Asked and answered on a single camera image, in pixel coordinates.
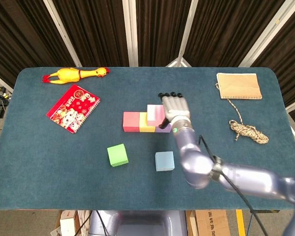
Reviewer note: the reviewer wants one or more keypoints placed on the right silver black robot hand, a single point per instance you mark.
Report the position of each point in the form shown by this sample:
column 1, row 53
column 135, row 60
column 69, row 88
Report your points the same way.
column 175, row 107

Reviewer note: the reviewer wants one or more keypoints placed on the yellow rubber chicken toy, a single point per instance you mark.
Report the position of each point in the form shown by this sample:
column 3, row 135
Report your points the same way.
column 66, row 76

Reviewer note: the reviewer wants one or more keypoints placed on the brown kraft spiral notebook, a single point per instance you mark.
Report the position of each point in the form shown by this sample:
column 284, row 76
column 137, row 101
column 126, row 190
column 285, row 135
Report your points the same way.
column 238, row 86

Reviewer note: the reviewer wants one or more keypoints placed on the brown cardboard box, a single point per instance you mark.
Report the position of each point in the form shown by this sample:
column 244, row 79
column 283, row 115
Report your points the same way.
column 212, row 223

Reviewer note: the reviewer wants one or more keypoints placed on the red foam cube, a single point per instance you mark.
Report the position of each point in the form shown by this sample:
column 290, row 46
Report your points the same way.
column 131, row 121

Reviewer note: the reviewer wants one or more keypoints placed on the dark brown curtain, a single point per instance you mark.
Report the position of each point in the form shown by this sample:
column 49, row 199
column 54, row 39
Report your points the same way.
column 100, row 32

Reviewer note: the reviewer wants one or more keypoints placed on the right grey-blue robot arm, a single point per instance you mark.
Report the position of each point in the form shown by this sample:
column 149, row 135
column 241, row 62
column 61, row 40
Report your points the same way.
column 223, row 172

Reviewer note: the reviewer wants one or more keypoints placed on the grey-blue robot torso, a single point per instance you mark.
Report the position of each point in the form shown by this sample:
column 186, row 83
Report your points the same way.
column 142, row 223

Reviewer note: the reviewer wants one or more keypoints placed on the white cardboard box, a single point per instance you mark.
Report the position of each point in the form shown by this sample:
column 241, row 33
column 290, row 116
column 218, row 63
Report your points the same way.
column 67, row 225

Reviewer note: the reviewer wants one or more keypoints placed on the green foam cube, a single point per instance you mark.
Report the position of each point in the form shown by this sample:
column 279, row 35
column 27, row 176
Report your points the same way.
column 117, row 155

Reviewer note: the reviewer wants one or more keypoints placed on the red spiral notebook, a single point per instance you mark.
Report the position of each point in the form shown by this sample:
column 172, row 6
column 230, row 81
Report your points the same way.
column 72, row 109

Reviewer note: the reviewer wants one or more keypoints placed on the purple foam cube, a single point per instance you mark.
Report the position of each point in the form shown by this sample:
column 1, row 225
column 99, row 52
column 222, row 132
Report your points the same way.
column 167, row 129

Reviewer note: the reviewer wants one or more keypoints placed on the light blue foam cube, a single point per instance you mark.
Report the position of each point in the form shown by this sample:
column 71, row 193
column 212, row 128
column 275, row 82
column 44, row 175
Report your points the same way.
column 164, row 161

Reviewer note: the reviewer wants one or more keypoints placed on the yellow foam cube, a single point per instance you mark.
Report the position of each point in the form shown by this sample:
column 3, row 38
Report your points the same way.
column 143, row 125

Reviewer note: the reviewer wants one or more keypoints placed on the pink and white foam cube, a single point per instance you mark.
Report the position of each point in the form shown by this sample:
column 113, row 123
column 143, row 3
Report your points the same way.
column 155, row 114

